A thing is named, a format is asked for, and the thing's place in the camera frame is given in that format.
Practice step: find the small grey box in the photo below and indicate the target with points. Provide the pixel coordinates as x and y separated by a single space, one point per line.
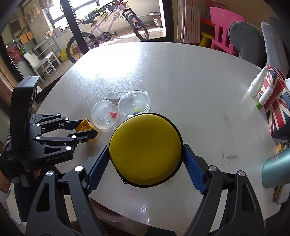
112 96

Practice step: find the yellow round zip case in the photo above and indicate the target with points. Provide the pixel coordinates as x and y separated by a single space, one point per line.
145 149

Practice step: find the small white green bottle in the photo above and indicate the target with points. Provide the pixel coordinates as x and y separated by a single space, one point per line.
264 97

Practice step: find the clear flat plastic container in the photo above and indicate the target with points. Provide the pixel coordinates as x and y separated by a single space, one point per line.
133 102

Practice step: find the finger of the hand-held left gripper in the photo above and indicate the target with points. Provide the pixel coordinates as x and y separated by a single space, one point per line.
86 136
68 123

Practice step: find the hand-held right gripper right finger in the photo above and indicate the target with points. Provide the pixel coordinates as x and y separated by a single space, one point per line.
194 170

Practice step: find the yellow toy block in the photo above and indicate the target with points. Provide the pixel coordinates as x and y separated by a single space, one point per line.
85 124

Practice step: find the white child chair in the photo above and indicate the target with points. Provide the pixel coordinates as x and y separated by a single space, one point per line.
34 60

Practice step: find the grey metal rack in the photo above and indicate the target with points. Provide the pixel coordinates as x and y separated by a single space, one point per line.
37 45

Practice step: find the person's left forearm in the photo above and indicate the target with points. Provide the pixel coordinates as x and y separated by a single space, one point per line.
3 186

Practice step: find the yellow child stool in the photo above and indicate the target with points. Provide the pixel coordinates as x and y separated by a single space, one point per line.
207 36

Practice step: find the pink child chair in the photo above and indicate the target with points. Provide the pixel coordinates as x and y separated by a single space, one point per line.
223 15

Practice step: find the yellow plastic crate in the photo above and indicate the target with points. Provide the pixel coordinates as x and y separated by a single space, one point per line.
63 55

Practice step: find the window planter with plants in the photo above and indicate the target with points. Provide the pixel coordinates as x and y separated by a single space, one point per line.
97 11

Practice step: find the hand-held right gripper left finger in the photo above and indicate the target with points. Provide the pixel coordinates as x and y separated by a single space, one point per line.
97 169

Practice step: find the small cart with items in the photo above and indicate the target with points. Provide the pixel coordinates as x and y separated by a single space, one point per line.
156 19

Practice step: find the orange towel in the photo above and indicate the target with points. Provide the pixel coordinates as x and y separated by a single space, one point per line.
23 38
29 35

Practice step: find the black sliding door frame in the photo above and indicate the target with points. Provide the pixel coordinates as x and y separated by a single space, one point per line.
72 22

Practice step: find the person's left leg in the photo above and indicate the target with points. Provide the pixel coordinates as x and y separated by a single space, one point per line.
21 204

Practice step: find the teal thermos bottle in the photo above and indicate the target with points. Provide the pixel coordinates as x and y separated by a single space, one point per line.
276 169

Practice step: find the grey sofa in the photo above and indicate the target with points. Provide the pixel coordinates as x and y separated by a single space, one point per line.
244 38

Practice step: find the flag print tissue box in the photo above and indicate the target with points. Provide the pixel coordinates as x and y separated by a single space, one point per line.
276 102

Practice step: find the beige patterned curtain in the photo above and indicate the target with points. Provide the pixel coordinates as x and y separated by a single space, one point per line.
188 20

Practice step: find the clear plastic cup container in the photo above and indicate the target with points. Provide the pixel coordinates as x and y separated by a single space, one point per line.
103 113

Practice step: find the white tissue sheet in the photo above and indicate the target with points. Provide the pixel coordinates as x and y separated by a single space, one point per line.
287 85

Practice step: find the white bicycle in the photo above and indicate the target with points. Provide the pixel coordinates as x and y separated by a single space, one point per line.
105 36

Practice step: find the red child table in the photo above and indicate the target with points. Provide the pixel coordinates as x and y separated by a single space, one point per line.
206 20

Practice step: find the person's left hand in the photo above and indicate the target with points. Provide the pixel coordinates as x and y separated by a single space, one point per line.
9 166

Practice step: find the red mesh bag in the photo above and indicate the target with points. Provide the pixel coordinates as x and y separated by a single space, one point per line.
14 54

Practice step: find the white squeeze tube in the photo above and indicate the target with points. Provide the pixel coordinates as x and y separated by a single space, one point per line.
256 84

